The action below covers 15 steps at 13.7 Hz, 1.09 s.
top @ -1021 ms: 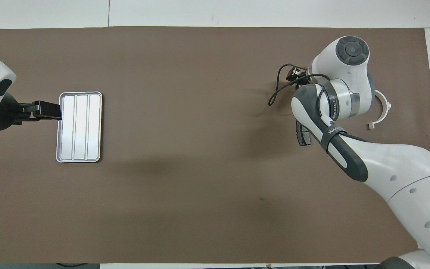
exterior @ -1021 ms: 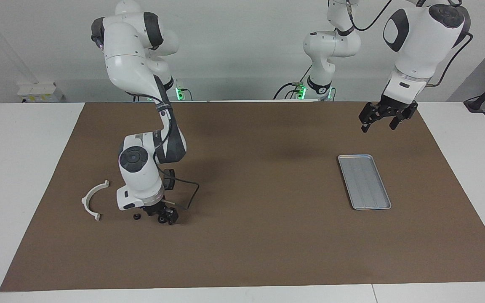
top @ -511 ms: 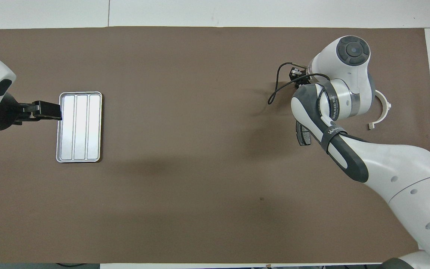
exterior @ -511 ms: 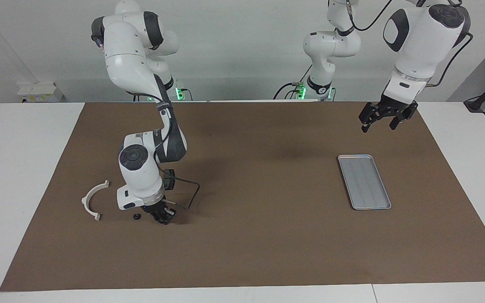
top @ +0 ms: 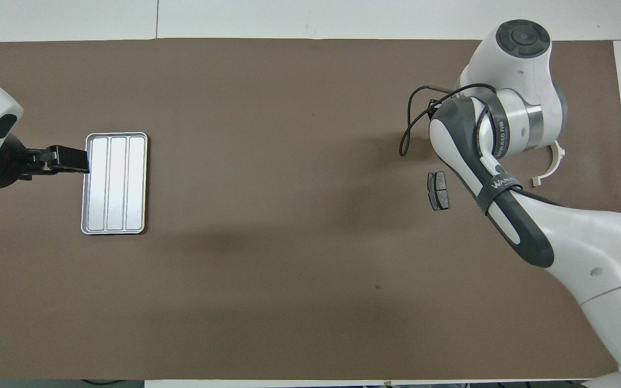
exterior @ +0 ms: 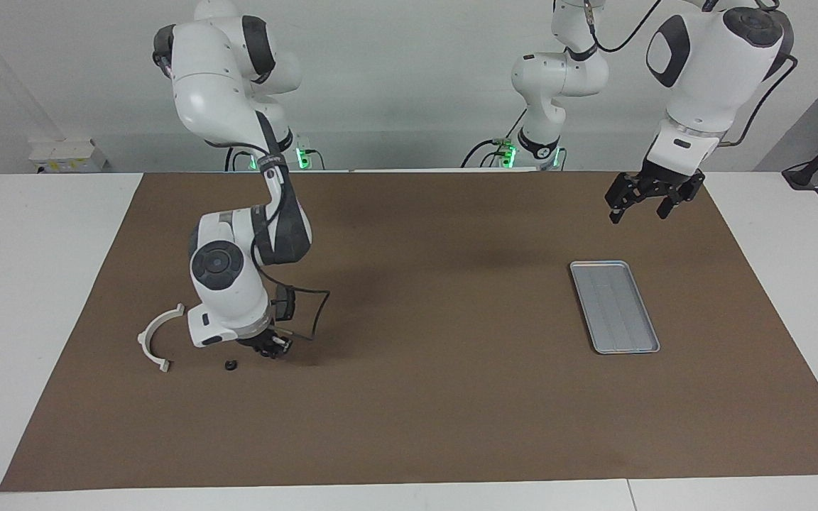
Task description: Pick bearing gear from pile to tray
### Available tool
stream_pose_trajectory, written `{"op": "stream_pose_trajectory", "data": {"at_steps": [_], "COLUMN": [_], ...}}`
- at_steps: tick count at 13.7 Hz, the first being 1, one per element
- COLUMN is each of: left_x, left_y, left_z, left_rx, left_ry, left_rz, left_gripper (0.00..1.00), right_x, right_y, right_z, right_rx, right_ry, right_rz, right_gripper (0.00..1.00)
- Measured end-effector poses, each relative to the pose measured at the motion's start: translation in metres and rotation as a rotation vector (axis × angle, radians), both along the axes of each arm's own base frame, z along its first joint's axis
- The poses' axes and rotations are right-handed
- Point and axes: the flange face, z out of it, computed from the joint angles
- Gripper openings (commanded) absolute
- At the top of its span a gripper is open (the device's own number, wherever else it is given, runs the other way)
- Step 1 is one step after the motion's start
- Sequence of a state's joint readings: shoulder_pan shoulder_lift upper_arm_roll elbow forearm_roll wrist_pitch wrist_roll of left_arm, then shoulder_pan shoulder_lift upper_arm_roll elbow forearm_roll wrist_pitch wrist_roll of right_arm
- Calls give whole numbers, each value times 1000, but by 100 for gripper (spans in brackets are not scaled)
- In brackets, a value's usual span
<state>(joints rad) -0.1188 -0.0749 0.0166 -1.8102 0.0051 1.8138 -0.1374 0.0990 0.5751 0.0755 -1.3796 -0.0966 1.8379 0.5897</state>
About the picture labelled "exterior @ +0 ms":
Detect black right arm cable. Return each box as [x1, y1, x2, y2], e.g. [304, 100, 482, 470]
[224, 110, 332, 343]

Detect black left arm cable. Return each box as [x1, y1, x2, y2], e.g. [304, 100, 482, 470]
[587, 0, 800, 147]

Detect silver metal tray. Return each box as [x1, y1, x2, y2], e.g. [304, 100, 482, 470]
[569, 260, 661, 355]

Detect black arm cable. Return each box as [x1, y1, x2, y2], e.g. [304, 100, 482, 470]
[224, 110, 332, 343]
[587, 0, 800, 147]

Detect black left base cables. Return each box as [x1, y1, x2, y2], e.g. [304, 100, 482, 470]
[461, 110, 527, 170]

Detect black base cables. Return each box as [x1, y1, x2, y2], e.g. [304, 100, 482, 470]
[224, 144, 257, 172]
[461, 110, 527, 170]

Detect black right base cables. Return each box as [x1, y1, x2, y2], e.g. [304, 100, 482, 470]
[224, 144, 257, 172]

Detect brown table mat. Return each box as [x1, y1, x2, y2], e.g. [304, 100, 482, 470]
[0, 170, 818, 493]

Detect white power strip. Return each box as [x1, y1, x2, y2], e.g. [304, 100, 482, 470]
[28, 138, 107, 174]

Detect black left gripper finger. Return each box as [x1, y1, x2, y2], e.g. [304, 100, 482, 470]
[605, 172, 643, 226]
[655, 174, 707, 220]

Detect white curved plastic bracket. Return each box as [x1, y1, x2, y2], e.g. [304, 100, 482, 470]
[137, 303, 186, 374]

